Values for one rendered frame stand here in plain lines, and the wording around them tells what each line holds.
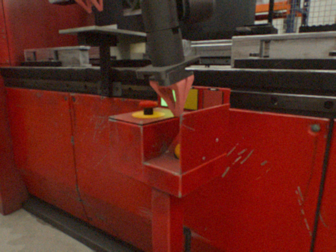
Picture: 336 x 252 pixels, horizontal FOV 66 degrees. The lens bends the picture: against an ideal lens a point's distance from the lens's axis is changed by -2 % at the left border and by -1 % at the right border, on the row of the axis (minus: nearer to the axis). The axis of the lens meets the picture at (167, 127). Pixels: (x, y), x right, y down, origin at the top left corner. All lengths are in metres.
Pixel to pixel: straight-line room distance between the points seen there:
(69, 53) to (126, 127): 0.91
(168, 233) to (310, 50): 0.60
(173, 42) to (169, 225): 0.38
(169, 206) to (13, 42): 1.42
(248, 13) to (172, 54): 1.03
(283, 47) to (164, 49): 0.47
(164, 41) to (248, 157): 0.45
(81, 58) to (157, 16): 0.94
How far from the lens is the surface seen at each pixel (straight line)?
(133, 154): 0.52
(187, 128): 0.44
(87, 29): 0.88
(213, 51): 1.18
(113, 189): 1.14
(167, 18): 0.43
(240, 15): 1.45
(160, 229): 0.63
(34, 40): 1.83
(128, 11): 1.15
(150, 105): 0.55
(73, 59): 1.37
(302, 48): 0.82
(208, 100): 0.57
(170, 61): 0.43
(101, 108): 1.06
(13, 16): 1.80
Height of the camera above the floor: 0.89
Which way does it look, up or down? 14 degrees down
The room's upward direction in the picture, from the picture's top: straight up
